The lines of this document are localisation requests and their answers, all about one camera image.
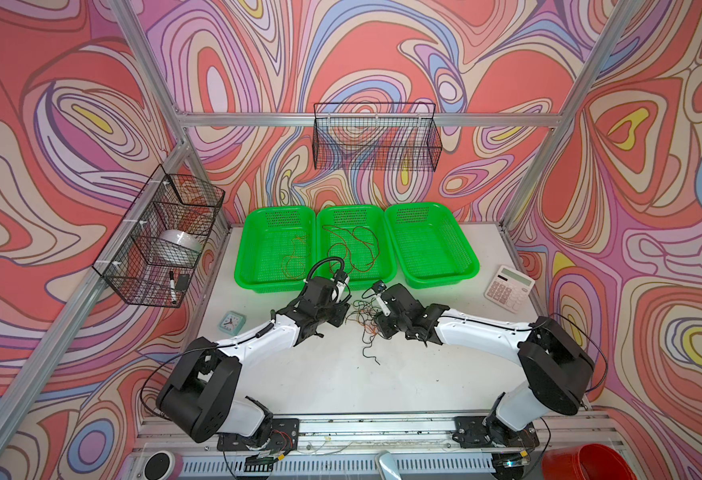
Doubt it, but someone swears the cable bundle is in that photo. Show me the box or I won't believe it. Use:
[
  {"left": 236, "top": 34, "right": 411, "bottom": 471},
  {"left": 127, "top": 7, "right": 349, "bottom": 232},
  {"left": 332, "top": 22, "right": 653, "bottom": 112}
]
[{"left": 346, "top": 296, "right": 391, "bottom": 366}]

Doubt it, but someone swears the red orange cable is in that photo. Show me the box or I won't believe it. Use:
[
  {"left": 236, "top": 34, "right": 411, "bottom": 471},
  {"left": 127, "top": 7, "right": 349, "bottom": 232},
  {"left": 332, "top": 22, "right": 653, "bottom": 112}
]
[{"left": 322, "top": 223, "right": 382, "bottom": 274}]

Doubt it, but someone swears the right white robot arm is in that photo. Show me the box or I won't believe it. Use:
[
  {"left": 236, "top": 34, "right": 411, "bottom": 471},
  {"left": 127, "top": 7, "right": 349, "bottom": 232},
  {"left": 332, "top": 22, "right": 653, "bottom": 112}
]
[{"left": 372, "top": 281, "right": 595, "bottom": 448}]

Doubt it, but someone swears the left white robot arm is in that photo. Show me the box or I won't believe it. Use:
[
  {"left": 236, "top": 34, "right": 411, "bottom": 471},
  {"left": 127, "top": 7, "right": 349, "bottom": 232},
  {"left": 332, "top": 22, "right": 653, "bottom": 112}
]
[{"left": 156, "top": 256, "right": 351, "bottom": 449}]

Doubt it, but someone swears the right green plastic basket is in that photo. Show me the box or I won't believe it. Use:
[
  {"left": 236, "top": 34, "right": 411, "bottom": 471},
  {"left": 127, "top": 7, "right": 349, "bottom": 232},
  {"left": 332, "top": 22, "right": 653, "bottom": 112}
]
[{"left": 384, "top": 202, "right": 481, "bottom": 289}]

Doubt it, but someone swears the green plastic basket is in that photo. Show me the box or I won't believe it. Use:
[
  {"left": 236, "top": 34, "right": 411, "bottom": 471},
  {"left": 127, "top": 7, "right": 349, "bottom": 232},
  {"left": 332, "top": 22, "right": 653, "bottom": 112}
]
[
  {"left": 315, "top": 205, "right": 398, "bottom": 292},
  {"left": 384, "top": 202, "right": 481, "bottom": 289},
  {"left": 234, "top": 206, "right": 316, "bottom": 294}
]

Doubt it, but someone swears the left green plastic basket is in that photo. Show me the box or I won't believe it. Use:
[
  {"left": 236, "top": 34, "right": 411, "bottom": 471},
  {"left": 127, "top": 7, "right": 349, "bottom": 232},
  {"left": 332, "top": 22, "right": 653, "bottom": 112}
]
[{"left": 234, "top": 206, "right": 316, "bottom": 294}]

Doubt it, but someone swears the middle green plastic basket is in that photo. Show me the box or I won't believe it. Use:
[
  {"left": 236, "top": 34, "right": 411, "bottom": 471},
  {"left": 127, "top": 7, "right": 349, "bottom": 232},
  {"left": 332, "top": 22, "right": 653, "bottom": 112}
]
[{"left": 315, "top": 205, "right": 398, "bottom": 292}]

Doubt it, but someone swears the small green alarm clock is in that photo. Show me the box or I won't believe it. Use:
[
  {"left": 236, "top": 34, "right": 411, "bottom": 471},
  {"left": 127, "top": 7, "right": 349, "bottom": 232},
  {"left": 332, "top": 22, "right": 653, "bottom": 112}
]
[{"left": 218, "top": 311, "right": 247, "bottom": 336}]

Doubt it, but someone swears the white pink calculator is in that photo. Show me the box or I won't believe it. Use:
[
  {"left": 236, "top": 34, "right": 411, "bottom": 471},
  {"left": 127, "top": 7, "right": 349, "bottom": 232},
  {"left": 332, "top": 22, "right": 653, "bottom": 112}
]
[{"left": 484, "top": 265, "right": 535, "bottom": 313}]

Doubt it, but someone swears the grey round speaker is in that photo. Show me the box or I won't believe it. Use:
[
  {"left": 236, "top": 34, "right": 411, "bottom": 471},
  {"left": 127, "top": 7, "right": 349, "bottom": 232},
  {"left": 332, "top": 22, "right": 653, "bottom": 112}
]
[{"left": 142, "top": 451, "right": 177, "bottom": 480}]

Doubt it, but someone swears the red bucket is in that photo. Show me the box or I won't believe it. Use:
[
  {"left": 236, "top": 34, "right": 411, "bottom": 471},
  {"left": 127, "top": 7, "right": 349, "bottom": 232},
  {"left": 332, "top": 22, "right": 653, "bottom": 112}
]
[{"left": 542, "top": 444, "right": 631, "bottom": 480}]

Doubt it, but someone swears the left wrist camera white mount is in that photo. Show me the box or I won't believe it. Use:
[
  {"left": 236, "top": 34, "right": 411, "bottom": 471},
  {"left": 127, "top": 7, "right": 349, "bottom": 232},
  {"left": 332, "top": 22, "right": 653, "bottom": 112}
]
[{"left": 333, "top": 269, "right": 348, "bottom": 303}]

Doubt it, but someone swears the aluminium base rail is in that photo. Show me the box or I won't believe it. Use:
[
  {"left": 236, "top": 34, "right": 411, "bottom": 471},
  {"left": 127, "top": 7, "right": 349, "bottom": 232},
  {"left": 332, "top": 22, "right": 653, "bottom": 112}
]
[{"left": 119, "top": 410, "right": 636, "bottom": 479}]

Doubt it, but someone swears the black wire basket left wall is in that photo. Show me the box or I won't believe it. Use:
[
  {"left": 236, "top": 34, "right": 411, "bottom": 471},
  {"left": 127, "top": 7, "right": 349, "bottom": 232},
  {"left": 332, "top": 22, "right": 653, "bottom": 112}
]
[{"left": 92, "top": 166, "right": 225, "bottom": 308}]

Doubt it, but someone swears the black wire basket wall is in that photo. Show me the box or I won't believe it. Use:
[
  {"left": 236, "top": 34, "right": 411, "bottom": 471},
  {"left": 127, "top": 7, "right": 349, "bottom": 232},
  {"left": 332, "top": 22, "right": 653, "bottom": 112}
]
[
  {"left": 312, "top": 100, "right": 443, "bottom": 172},
  {"left": 92, "top": 166, "right": 225, "bottom": 308}
]

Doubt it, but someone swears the black wire basket back wall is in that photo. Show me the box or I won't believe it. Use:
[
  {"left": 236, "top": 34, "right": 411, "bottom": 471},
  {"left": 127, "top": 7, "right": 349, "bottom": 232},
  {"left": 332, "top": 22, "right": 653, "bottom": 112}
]
[{"left": 312, "top": 100, "right": 443, "bottom": 172}]

